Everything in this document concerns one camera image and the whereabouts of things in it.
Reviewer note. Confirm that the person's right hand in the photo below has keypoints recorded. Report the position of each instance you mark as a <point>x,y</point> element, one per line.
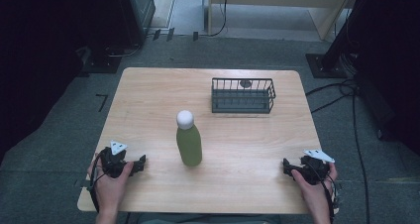
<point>313,192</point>

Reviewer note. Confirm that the green bottle with white cap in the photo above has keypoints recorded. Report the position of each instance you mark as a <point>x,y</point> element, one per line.
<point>188,141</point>

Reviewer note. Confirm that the dark curtain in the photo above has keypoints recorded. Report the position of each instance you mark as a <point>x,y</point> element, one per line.
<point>39,58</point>
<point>393,58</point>

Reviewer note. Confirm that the black stand with square base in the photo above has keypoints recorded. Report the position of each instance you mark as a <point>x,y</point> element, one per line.
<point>102,63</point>

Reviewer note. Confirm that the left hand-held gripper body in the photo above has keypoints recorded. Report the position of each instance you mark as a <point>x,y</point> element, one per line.
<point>113,164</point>

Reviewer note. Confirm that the black stand with base plate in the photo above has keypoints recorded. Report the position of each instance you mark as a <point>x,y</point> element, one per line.
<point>325,67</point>

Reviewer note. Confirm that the beige wooden desk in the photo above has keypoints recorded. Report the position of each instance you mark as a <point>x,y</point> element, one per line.
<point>280,6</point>

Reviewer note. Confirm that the person's left hand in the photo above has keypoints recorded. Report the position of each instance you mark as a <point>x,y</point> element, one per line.
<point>109,189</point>

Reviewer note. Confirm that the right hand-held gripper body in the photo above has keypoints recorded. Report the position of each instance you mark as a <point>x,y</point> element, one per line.
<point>313,169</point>

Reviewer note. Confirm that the black cabinet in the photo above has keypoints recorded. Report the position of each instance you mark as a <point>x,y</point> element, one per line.
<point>135,12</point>

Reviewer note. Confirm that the dark round disc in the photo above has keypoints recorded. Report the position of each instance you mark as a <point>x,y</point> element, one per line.
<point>245,83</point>

